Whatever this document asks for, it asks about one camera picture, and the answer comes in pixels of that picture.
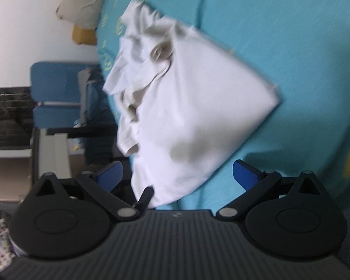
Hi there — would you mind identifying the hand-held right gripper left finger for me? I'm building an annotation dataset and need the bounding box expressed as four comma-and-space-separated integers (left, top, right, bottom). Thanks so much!
35, 160, 140, 221

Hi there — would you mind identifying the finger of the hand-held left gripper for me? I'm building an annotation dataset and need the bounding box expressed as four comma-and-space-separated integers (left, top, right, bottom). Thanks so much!
133, 186, 154, 210

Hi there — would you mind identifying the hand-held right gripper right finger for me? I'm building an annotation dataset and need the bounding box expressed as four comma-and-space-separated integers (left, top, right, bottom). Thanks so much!
216, 160, 323, 219

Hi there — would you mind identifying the white t-shirt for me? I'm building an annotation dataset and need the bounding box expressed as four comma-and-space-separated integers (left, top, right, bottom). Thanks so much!
102, 0, 283, 210

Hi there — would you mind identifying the white table with dark top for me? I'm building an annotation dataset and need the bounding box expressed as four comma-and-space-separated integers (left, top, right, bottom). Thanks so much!
31, 127, 119, 181

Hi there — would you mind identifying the blue covered chair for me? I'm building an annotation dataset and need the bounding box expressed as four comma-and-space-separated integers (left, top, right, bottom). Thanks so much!
30, 62, 119, 164
33, 106, 82, 129

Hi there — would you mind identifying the grey cloth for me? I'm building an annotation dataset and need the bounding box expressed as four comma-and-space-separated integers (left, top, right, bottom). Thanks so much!
77, 67, 105, 126

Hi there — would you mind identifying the cardboard box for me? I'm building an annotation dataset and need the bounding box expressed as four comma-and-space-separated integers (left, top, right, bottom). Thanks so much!
0, 157, 35, 202

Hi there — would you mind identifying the dark metal grille door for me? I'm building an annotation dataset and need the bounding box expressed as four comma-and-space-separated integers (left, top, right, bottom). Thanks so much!
0, 86, 35, 149

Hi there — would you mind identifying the grey pillow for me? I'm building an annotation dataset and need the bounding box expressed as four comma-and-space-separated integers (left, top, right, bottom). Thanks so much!
55, 0, 113, 30

